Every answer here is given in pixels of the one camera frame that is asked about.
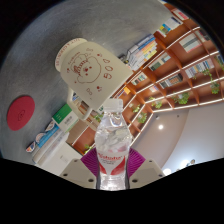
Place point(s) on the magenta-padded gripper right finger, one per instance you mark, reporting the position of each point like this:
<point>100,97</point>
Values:
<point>146,172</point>

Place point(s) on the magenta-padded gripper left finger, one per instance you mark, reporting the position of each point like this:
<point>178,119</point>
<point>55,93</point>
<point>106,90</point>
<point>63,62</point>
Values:
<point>78,173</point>

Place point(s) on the clear plastic water bottle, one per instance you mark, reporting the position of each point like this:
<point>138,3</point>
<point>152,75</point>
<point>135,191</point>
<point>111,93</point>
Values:
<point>112,143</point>

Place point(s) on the beige upholstered chair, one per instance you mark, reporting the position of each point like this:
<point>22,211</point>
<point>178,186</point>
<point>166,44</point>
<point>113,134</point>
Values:
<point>77,131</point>

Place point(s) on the round ceiling spotlight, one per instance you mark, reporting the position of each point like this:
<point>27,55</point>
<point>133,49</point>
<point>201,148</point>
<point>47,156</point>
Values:
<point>160,126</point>

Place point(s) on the green and white box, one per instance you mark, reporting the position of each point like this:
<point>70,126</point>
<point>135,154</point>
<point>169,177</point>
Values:
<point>65,117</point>

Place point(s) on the flat round red coaster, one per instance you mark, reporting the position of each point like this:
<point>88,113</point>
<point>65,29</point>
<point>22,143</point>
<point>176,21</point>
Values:
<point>20,113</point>

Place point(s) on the white mug with red drawing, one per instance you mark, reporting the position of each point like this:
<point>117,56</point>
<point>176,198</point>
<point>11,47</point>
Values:
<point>93,70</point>

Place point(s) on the wooden shelf unit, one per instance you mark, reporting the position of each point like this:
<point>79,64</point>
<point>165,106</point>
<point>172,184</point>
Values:
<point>186,63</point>

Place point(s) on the colourful book stack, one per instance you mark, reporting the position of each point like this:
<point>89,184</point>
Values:
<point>143,53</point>

